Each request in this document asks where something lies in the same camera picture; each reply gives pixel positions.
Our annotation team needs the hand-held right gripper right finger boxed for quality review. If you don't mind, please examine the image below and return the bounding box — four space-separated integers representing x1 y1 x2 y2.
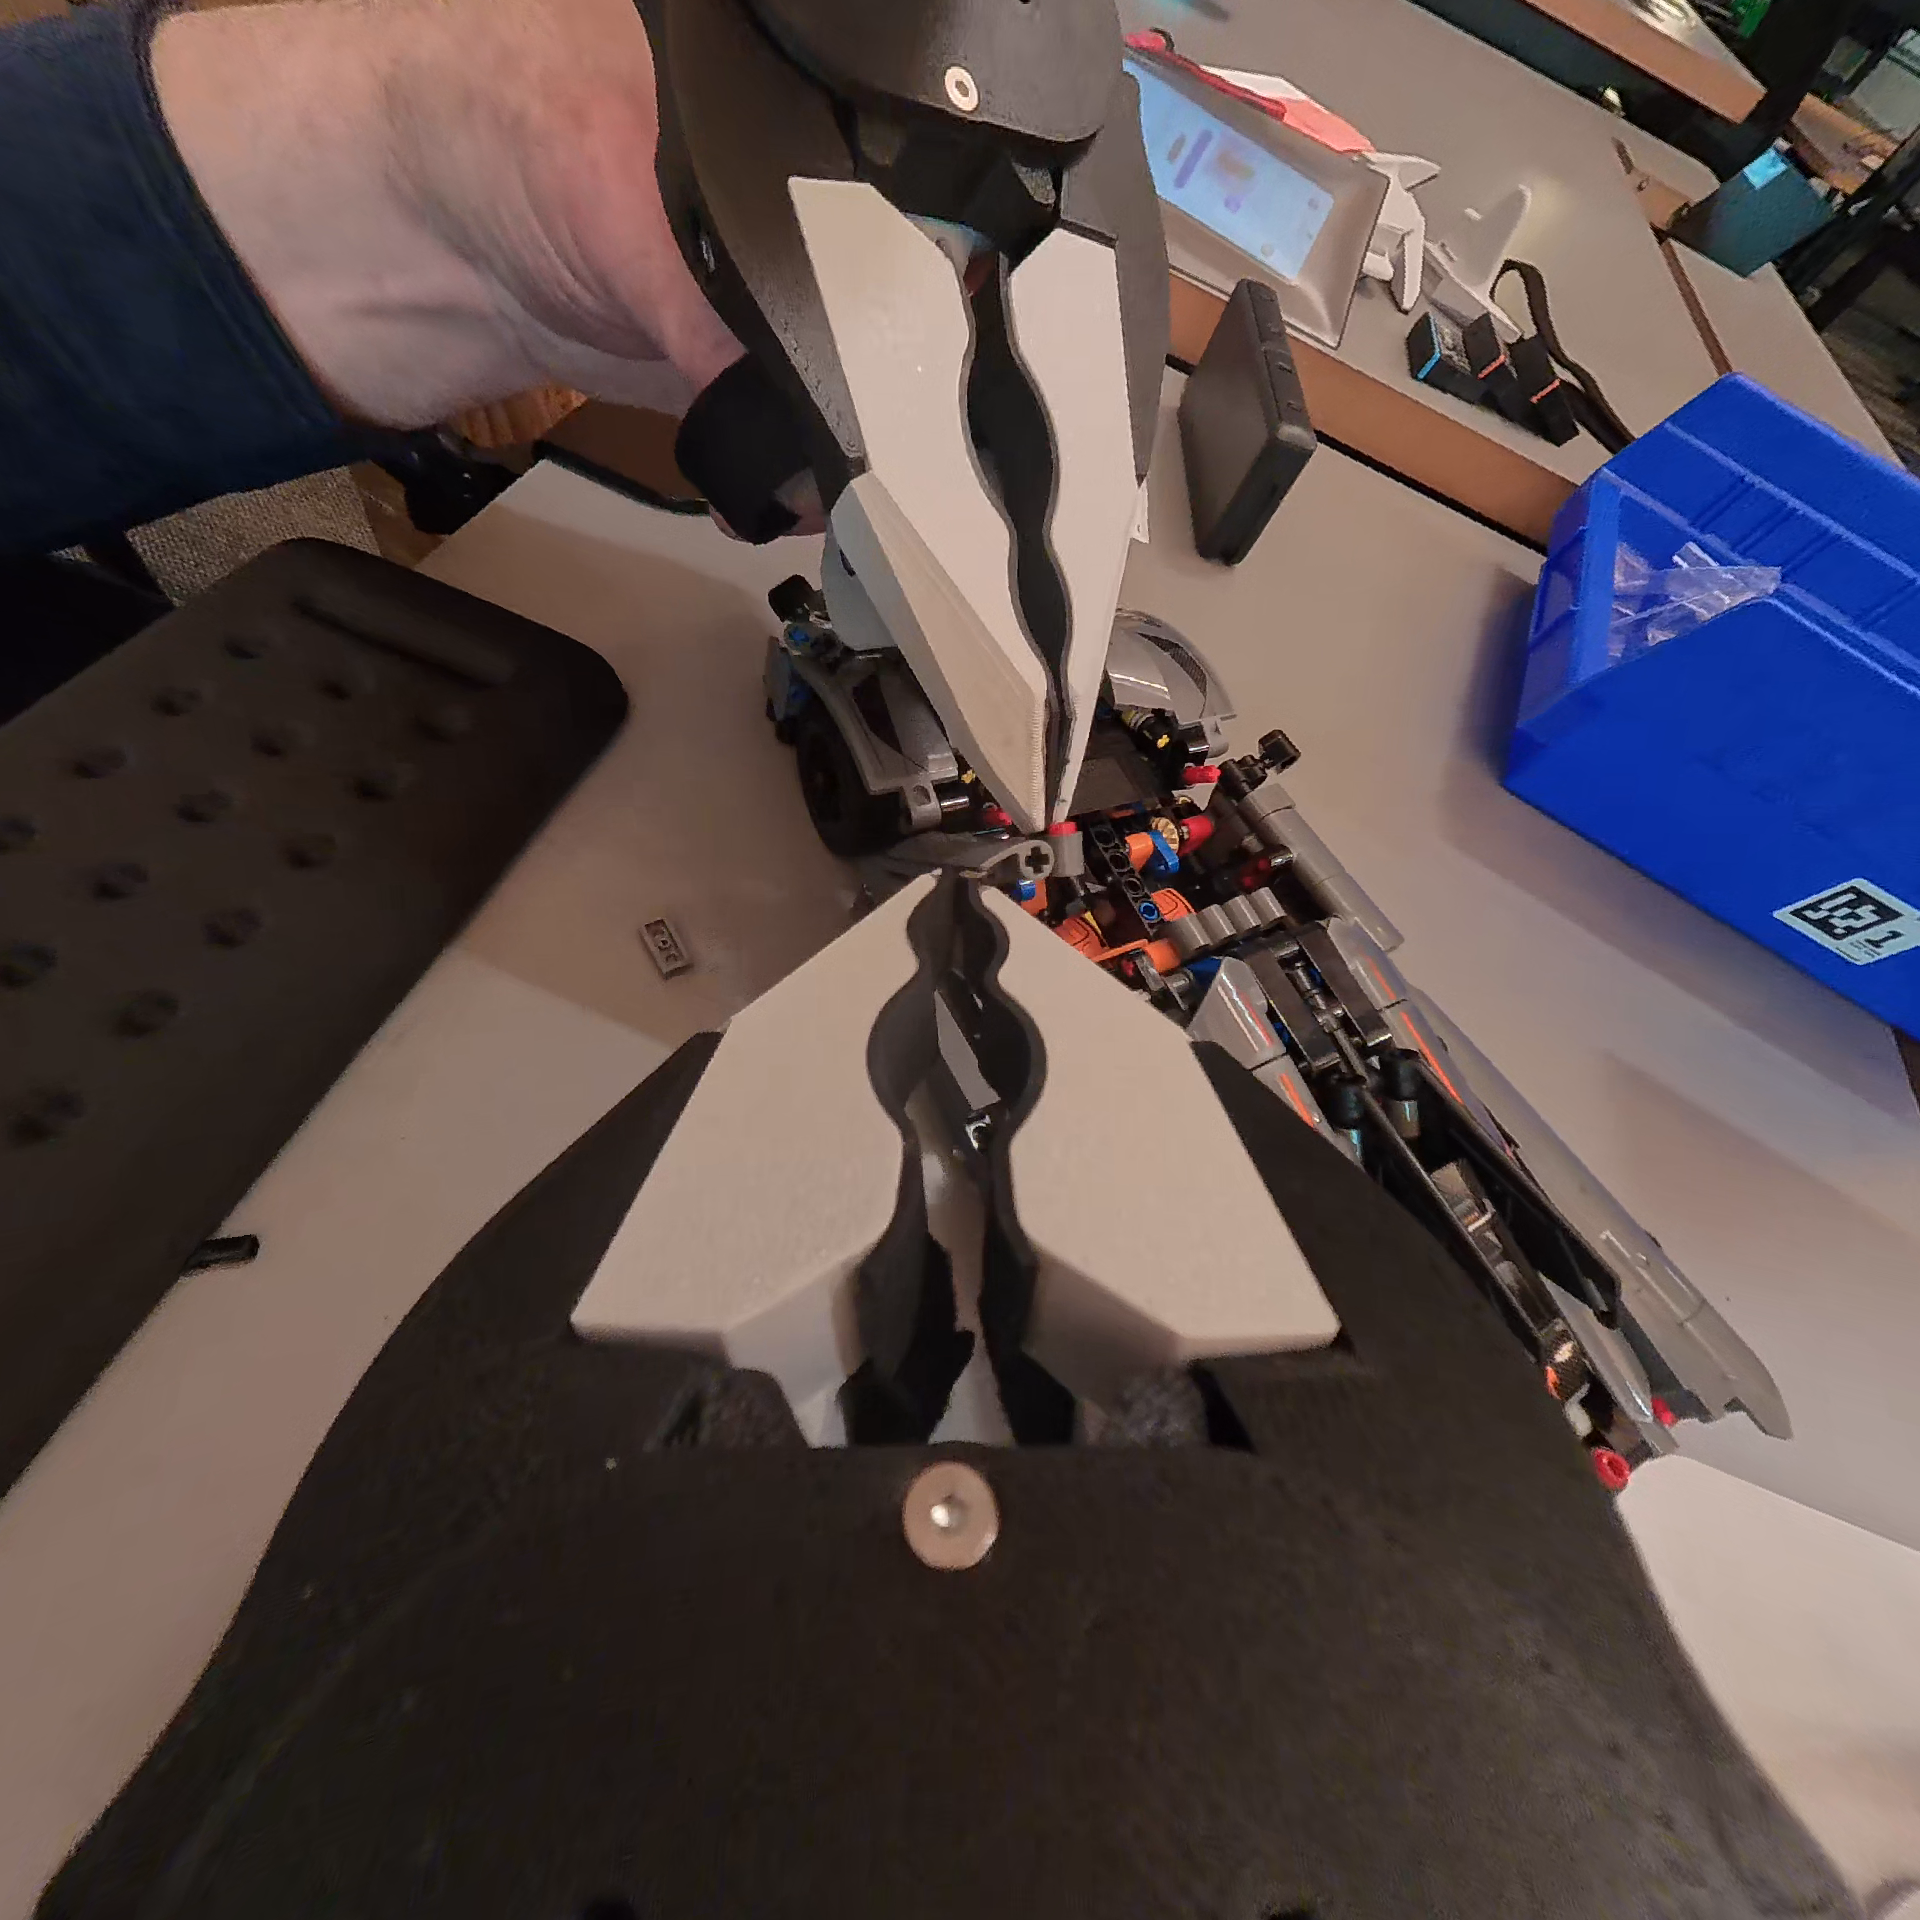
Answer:
976 884 1342 1444

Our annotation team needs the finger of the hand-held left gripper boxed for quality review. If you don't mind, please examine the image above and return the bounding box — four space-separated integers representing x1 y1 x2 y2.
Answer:
1003 222 1148 822
787 177 1055 835

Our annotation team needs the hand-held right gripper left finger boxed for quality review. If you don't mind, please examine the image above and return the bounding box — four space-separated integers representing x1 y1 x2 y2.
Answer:
571 879 955 1444

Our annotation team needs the grey orange lego car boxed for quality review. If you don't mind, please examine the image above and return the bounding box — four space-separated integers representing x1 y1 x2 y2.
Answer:
765 570 1792 1496

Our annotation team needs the person's left forearm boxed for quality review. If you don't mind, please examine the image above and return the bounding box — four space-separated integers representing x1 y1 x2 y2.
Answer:
0 0 376 562

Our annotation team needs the person's left hand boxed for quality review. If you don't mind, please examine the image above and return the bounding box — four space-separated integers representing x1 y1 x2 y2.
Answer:
141 0 749 435

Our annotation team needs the black power bank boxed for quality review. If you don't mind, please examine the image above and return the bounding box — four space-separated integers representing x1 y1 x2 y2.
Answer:
1174 279 1320 569

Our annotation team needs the smartphone in clear pouch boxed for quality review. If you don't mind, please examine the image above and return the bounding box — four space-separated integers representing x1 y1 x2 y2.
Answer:
1118 53 1386 348

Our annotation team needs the white gadget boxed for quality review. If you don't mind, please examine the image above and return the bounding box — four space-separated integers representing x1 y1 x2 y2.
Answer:
1359 151 1535 312

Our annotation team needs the black orange gadget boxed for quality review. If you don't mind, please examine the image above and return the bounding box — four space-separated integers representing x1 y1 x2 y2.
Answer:
1404 262 1635 452

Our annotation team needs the blue storage bin white tag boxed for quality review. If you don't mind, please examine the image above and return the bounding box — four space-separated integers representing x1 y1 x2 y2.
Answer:
1506 373 1920 1041

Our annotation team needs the teal box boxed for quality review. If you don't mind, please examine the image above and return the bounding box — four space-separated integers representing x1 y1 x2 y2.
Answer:
1668 142 1841 281

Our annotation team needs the white book stand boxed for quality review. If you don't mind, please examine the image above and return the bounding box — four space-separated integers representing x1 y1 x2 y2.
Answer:
1614 1447 1920 1891

